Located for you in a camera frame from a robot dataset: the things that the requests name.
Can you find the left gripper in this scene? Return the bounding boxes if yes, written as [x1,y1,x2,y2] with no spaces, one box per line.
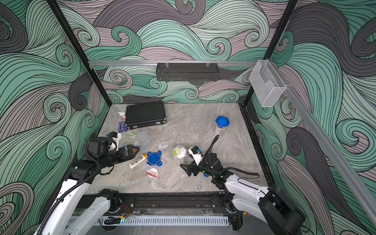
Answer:
[99,144,139,169]

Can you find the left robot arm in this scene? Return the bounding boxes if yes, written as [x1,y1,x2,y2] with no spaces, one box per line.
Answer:
[35,132,140,235]

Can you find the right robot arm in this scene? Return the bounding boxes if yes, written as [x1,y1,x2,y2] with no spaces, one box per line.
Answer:
[180,153,306,235]

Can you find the white tube orange cap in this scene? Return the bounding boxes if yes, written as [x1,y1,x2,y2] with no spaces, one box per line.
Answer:
[129,153,148,169]

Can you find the blue playing card box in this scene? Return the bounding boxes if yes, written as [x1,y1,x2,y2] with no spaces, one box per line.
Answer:
[118,122,127,133]

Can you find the round red white packet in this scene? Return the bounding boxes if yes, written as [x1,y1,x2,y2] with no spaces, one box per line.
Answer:
[146,167,159,180]

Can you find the clear round plastic cap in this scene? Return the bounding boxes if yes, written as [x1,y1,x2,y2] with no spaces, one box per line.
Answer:
[158,141,169,150]

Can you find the white pink small bottle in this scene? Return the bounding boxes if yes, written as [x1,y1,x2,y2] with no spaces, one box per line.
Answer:
[118,111,126,122]

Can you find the black ribbed case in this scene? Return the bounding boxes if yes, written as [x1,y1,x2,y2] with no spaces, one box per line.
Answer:
[126,102,167,130]

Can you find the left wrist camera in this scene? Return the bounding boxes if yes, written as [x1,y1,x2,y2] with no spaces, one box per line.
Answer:
[107,132,121,151]

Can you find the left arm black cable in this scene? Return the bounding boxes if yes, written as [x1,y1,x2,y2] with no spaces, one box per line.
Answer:
[35,137,115,235]

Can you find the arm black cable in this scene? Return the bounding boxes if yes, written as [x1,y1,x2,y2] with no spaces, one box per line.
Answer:
[205,134,260,179]
[35,137,115,235]

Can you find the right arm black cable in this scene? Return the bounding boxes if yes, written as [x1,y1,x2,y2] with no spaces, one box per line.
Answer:
[205,134,260,179]

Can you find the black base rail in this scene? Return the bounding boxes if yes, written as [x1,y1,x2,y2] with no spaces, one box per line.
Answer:
[79,192,291,212]

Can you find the white perforated cable duct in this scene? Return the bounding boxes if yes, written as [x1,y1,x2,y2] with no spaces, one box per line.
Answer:
[114,215,230,227]

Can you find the black wall shelf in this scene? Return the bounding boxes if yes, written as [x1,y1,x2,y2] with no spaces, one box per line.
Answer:
[156,63,219,82]

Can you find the aluminium wall rail back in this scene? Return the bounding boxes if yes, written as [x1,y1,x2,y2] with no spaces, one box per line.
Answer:
[88,60,257,67]

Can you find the aluminium wall rail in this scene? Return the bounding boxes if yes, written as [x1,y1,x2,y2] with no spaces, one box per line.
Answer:
[269,60,376,225]
[88,60,257,67]

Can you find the clear acrylic wall holder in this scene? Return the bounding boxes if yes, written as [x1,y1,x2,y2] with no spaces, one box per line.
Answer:
[249,60,286,107]

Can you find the aluminium wall rail right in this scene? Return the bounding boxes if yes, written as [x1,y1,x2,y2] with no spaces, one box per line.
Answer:
[269,60,376,225]

